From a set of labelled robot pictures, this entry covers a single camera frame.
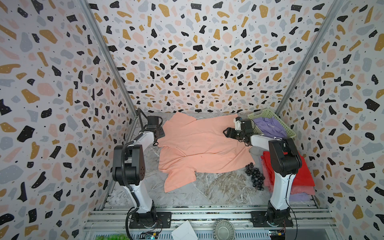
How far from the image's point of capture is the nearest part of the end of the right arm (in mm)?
814

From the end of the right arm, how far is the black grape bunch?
190 mm

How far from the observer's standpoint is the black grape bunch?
0.84 metres
